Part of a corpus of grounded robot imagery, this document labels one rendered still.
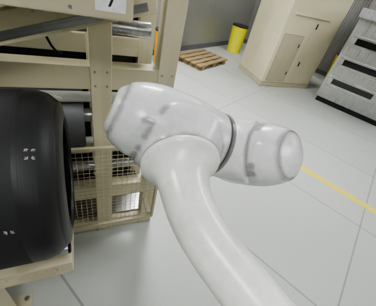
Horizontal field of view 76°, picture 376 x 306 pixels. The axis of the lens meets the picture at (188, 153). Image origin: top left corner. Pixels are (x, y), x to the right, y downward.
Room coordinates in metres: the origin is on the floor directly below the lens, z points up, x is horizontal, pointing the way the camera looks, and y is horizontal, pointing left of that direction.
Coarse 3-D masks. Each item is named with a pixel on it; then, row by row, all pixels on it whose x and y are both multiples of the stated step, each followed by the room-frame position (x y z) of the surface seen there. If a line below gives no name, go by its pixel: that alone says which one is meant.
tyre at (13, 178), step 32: (0, 96) 0.52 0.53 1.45; (32, 96) 0.56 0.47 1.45; (0, 128) 0.42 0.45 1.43; (32, 128) 0.45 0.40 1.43; (64, 128) 0.72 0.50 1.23; (0, 160) 0.35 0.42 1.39; (64, 160) 0.71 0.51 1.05; (0, 192) 0.31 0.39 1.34; (32, 192) 0.33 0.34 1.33; (64, 192) 0.40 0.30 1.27; (0, 224) 0.27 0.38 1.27; (32, 224) 0.30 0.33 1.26; (64, 224) 0.35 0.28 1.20; (0, 256) 0.24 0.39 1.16; (32, 256) 0.28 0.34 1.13
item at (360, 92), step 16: (368, 16) 5.12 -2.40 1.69; (352, 32) 5.35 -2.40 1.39; (368, 32) 5.24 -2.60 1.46; (352, 48) 5.28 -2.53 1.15; (368, 48) 5.14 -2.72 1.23; (336, 64) 5.33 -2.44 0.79; (352, 64) 5.18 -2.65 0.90; (368, 64) 5.09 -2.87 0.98; (336, 80) 5.23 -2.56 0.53; (352, 80) 5.13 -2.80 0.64; (368, 80) 5.01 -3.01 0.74; (320, 96) 5.31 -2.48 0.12; (336, 96) 5.17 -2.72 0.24; (352, 96) 5.05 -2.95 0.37; (368, 96) 4.91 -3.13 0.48; (352, 112) 4.99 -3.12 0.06; (368, 112) 4.84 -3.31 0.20
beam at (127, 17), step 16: (0, 0) 0.66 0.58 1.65; (16, 0) 0.68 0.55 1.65; (32, 0) 0.69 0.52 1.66; (48, 0) 0.71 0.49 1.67; (64, 0) 0.73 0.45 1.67; (80, 0) 0.75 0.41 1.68; (128, 0) 0.82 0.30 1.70; (96, 16) 0.78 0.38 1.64; (112, 16) 0.80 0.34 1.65; (128, 16) 0.82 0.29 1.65
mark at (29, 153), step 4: (24, 148) 0.40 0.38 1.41; (28, 148) 0.40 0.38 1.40; (32, 148) 0.41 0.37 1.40; (36, 148) 0.41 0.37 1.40; (24, 152) 0.39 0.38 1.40; (28, 152) 0.39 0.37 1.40; (32, 152) 0.40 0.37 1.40; (36, 152) 0.40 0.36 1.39; (24, 156) 0.38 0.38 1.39; (28, 156) 0.39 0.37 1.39; (32, 156) 0.39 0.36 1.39; (36, 156) 0.40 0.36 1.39; (24, 160) 0.37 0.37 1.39; (28, 160) 0.38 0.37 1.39; (32, 160) 0.38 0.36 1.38; (36, 160) 0.39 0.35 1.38
